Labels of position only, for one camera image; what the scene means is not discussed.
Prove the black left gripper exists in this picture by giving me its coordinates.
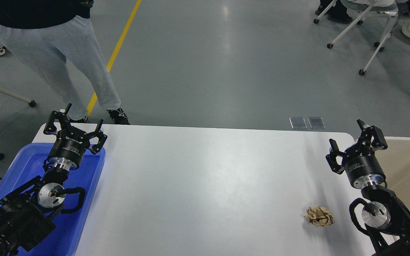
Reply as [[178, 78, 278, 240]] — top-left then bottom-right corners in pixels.
[[44, 103, 107, 170]]

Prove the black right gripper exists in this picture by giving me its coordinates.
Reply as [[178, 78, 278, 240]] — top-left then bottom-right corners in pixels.
[[326, 119, 388, 188]]

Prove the brown paper ball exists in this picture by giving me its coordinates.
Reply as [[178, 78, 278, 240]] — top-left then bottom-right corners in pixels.
[[304, 206, 335, 227]]

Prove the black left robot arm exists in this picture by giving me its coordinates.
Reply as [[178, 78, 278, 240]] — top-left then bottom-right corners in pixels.
[[0, 104, 107, 256]]

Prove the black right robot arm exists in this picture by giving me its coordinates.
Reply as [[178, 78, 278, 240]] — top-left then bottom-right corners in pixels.
[[326, 119, 410, 256]]

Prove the right metal floor plate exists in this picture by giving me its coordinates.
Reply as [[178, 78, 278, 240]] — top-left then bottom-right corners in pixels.
[[307, 117, 326, 129]]

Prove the metal floor plate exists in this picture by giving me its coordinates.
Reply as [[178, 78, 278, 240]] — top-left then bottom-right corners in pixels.
[[289, 117, 308, 129], [307, 117, 326, 129]]

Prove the blue plastic bin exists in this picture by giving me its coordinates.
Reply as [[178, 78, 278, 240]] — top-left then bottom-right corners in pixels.
[[0, 143, 106, 256]]

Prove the left metal floor plate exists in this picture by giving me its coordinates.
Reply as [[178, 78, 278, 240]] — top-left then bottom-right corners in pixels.
[[289, 117, 308, 129]]

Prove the person in grey trousers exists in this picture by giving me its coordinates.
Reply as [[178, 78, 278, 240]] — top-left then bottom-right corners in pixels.
[[0, 0, 130, 125]]

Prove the white rolling chair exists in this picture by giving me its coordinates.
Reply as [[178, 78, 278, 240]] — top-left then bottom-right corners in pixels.
[[327, 0, 399, 76]]

